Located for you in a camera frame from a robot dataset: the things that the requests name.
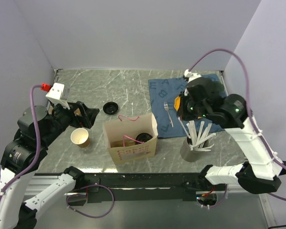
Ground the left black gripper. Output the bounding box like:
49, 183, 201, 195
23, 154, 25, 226
40, 98, 100, 146

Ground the brown paper coffee cup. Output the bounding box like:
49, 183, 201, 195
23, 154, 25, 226
71, 128, 90, 148

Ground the pink cream paper gift bag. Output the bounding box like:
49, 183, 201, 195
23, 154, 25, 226
103, 113, 158, 165

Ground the black plastic cup lid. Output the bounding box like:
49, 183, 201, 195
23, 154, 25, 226
135, 133, 153, 145
102, 102, 119, 115

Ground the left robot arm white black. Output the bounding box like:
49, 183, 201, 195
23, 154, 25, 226
0, 101, 100, 229

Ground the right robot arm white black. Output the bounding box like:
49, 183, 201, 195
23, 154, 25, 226
174, 75, 286, 194

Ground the orange dotted plate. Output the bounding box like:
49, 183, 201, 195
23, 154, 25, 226
174, 96, 181, 111

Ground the silver fork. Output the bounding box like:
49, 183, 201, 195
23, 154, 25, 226
163, 102, 174, 128

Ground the blue lettered cloth placemat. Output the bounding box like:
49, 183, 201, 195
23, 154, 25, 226
148, 73, 227, 139

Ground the grey cylindrical straw holder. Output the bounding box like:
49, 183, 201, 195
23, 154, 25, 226
180, 137, 211, 162

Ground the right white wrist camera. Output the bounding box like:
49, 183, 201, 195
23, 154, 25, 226
183, 69, 202, 83

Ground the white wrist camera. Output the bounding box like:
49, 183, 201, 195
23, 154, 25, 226
183, 69, 202, 83
41, 83, 70, 110

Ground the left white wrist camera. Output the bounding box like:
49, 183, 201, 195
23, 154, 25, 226
41, 83, 70, 110

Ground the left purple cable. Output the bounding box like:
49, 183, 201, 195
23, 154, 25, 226
0, 84, 45, 222

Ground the purple cable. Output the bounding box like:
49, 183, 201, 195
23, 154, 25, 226
188, 49, 286, 203
0, 84, 45, 222

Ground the black mounting base rail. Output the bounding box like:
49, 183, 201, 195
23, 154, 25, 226
68, 173, 225, 203

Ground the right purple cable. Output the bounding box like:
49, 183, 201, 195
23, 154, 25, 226
188, 49, 286, 203

